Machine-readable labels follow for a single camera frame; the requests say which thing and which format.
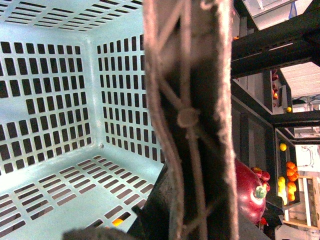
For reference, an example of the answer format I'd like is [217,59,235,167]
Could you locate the light blue plastic basket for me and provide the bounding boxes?
[0,0,240,240]

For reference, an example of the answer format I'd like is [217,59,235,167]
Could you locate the yellow lemon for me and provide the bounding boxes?
[112,218,124,227]

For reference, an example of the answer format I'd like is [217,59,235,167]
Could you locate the dark red mango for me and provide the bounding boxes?
[234,158,268,225]

